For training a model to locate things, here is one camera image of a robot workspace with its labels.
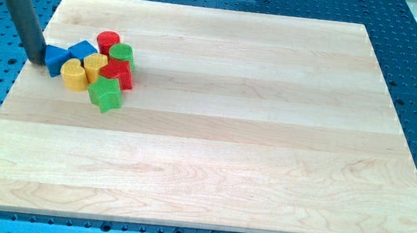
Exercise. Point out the yellow pentagon block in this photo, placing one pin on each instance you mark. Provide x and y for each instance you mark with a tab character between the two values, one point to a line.
93	64

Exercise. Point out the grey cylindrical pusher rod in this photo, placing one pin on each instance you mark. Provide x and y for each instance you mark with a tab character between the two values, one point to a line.
28	27

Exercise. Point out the green cylinder block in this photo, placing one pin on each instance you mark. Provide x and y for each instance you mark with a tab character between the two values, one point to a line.
122	52

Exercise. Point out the red star block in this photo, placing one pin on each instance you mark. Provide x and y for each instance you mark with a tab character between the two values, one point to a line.
120	70

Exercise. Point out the green star block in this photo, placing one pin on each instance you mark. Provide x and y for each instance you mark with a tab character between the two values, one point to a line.
106	94

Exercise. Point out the blue cube block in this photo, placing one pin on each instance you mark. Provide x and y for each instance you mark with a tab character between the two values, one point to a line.
81	50

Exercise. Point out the yellow heart block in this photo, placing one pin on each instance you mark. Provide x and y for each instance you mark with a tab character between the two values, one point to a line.
74	75

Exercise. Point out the blue triangle block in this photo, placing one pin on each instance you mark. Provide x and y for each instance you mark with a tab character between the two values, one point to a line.
55	58

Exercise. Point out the red cylinder block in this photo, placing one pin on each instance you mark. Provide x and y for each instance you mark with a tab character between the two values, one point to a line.
105	40

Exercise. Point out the light wooden board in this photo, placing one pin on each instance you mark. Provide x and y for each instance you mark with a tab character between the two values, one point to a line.
236	122

